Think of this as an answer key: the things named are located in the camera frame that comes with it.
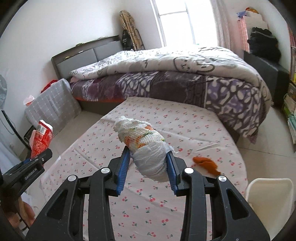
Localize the red snack package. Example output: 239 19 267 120
30 120 53 159

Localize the white orange wrapper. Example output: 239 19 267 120
113 116 175 183

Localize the white plastic trash bin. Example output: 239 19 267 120
245 178 294 239

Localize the person's hand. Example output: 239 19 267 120
5 197 35 228

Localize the orange peel scrap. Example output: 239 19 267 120
193 156 221 176

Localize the floral cherry sheet mattress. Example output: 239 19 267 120
41 97 248 240

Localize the grey striped pillow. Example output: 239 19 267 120
25 79 82 135

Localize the wooden bookshelf with books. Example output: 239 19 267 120
283 27 295 152

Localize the grey dark bed headboard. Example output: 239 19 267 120
51 35 122 80

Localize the purple white patterned quilt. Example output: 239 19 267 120
70 47 272 143

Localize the dark low cabinet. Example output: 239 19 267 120
243 51 290 108

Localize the black clothes pile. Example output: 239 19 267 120
247 27 281 63

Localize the pink white curtain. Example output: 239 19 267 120
210 0 249 56

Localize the plaid garment on rack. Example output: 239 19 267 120
119 10 145 51

